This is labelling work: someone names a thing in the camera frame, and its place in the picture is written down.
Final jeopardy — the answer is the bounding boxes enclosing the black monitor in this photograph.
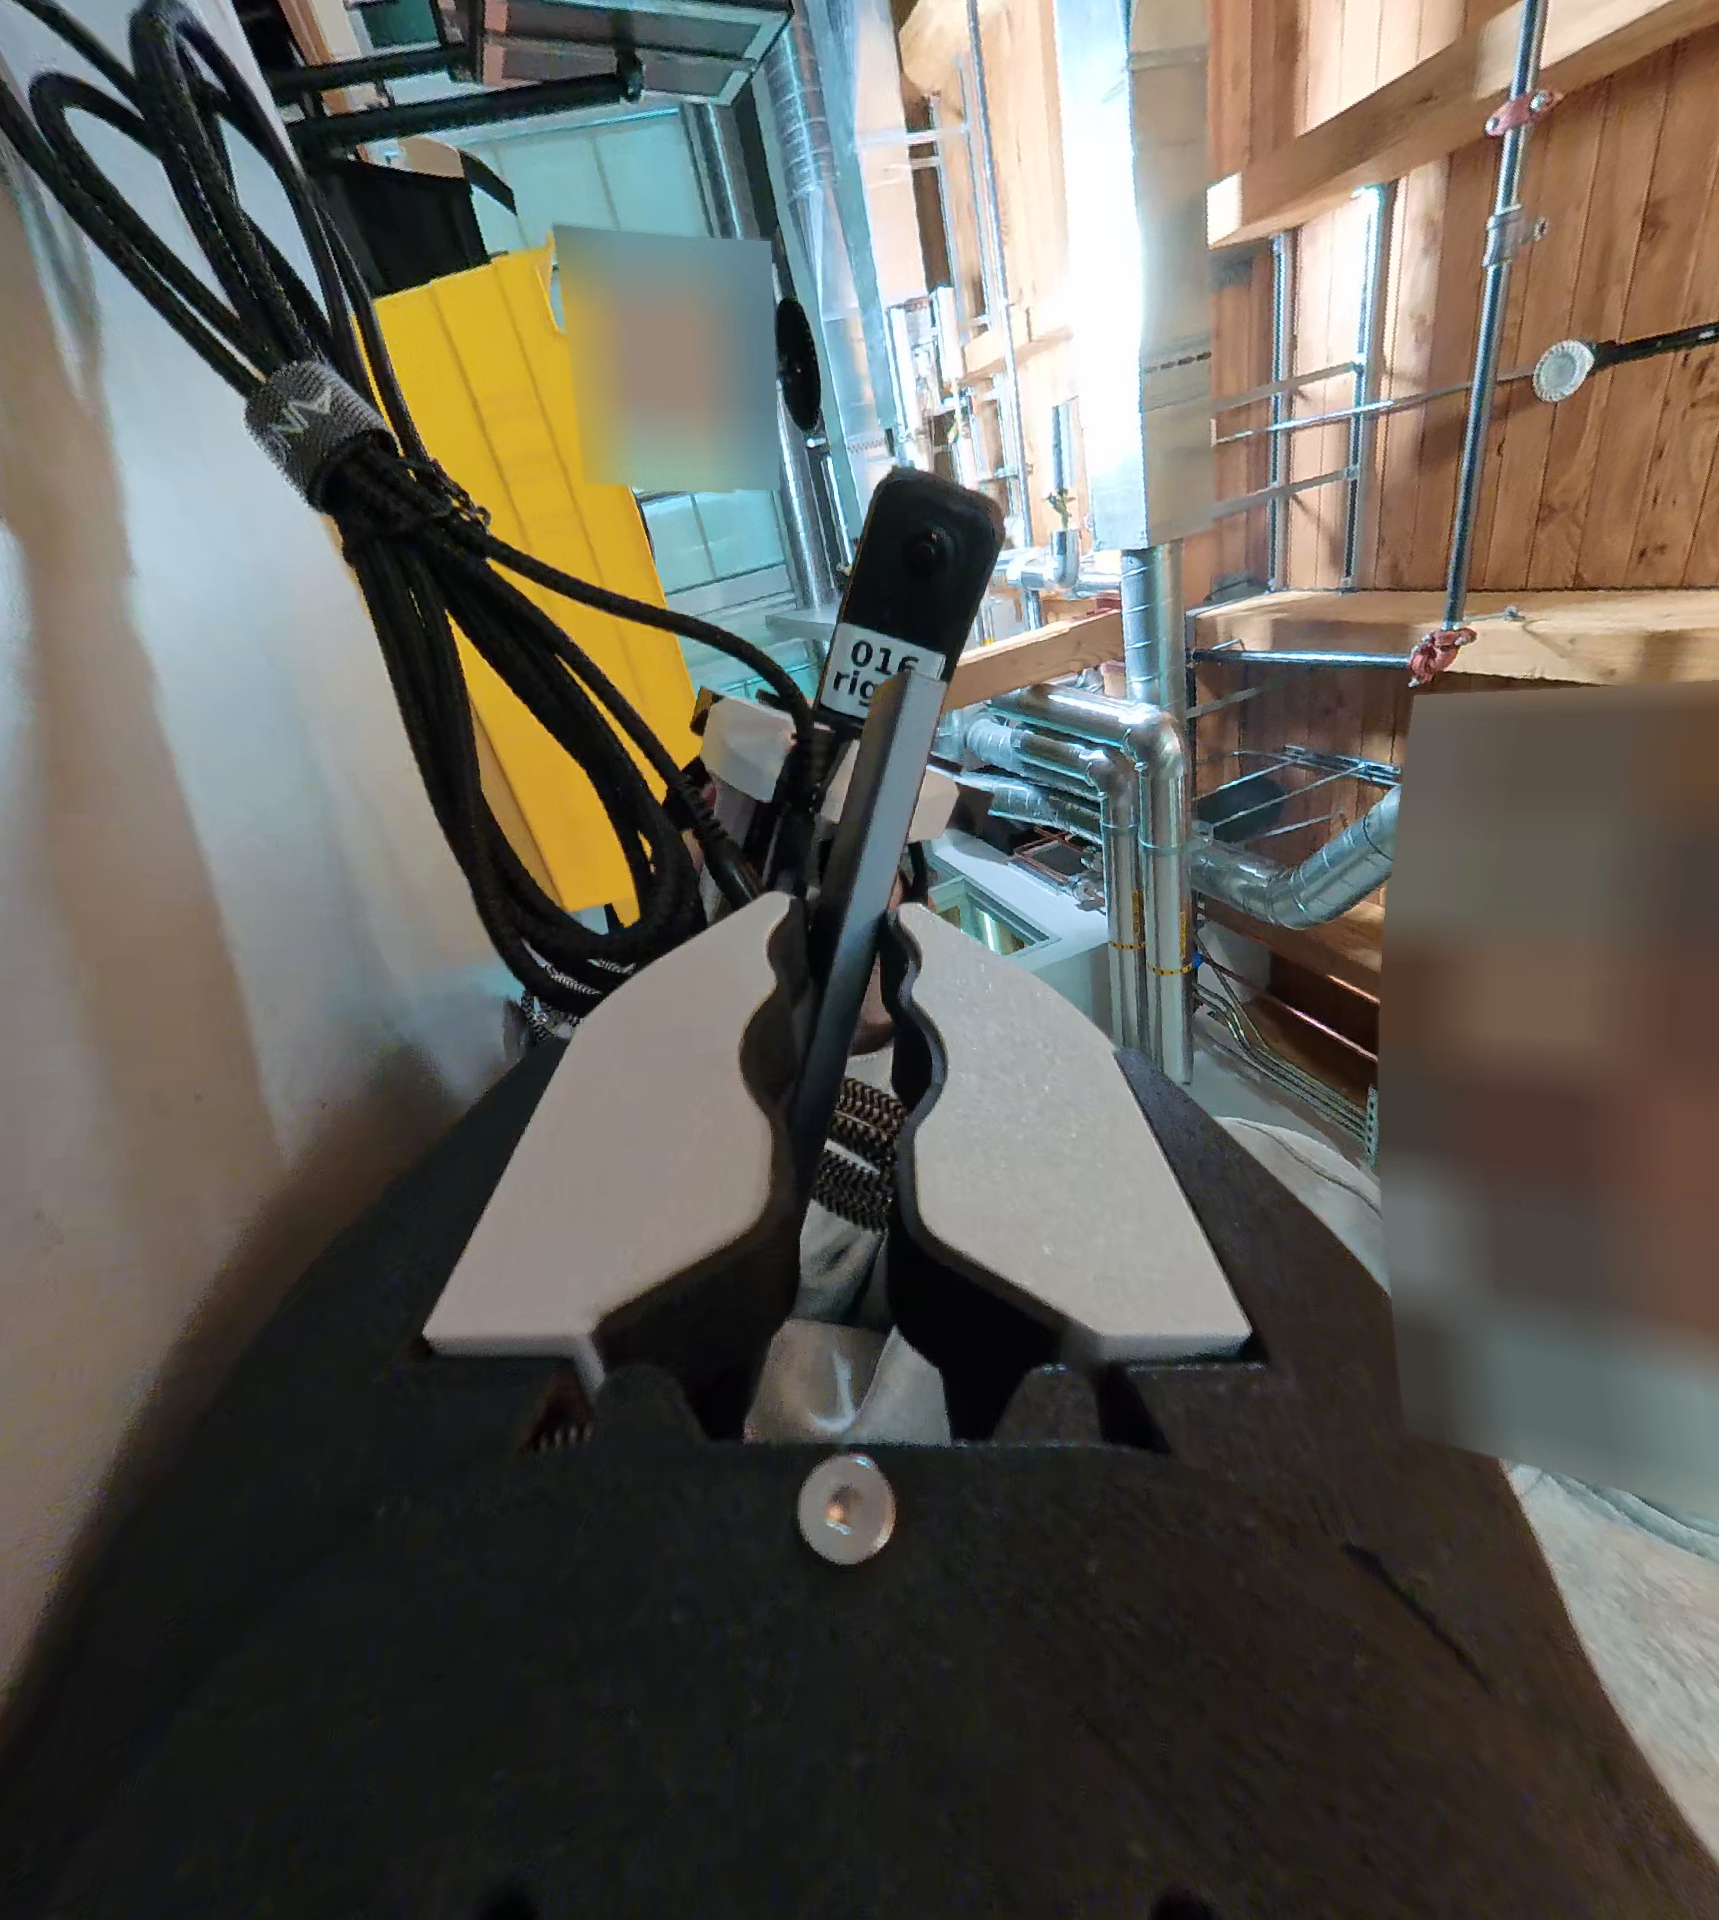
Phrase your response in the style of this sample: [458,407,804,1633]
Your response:
[274,0,802,152]

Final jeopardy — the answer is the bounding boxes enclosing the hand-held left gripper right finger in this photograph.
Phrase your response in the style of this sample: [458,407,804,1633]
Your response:
[886,905,1252,1362]

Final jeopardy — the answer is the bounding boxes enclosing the grey usb hub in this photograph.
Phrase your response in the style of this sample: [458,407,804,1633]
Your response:
[782,670,948,1202]

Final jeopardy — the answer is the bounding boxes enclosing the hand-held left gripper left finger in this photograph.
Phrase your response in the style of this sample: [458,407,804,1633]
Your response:
[424,893,810,1392]

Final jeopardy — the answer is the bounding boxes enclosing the black braided cable bundle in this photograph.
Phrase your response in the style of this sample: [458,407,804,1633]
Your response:
[0,0,832,1022]

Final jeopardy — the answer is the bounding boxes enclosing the grey sweatshirt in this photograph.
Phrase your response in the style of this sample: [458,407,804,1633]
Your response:
[746,1116,1719,1920]

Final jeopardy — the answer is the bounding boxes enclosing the wooden handrail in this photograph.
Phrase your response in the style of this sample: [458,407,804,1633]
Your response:
[950,606,1132,709]

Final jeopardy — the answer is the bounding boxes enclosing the silver metal pipes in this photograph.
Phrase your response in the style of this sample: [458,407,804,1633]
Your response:
[950,540,1401,1082]

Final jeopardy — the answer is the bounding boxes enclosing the yellow plastic bin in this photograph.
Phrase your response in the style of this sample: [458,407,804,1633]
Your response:
[372,247,712,910]

